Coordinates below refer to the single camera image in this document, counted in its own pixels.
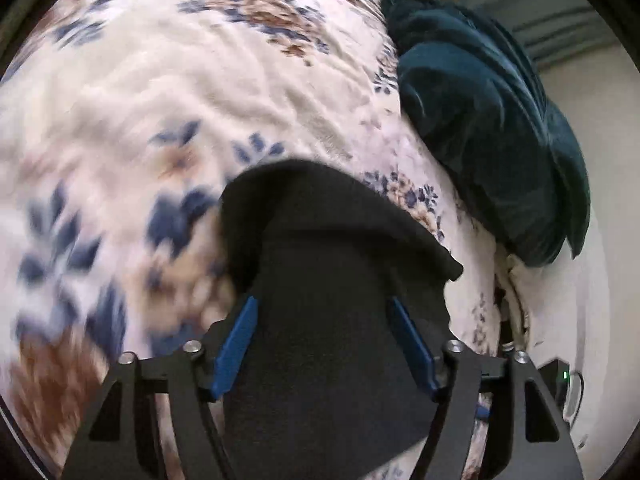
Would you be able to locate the black device with green light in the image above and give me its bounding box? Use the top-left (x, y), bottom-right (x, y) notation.
top-left (537, 358), bottom-right (572, 407)

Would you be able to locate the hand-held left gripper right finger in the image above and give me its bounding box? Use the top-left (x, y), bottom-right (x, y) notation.
top-left (391, 296), bottom-right (585, 480)

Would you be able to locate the black garment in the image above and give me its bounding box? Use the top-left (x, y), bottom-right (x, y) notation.
top-left (218, 159), bottom-right (465, 480)

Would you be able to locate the floral printed blanket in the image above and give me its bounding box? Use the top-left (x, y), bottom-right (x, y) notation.
top-left (0, 0), bottom-right (503, 480)

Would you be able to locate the grey curtain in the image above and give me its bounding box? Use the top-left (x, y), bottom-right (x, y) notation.
top-left (400, 0), bottom-right (629, 68)

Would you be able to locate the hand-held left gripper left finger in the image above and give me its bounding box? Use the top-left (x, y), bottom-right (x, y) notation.
top-left (61, 295), bottom-right (260, 480)

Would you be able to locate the teal velvet pillow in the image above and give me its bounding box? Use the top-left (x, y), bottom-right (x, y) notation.
top-left (379, 0), bottom-right (592, 268)

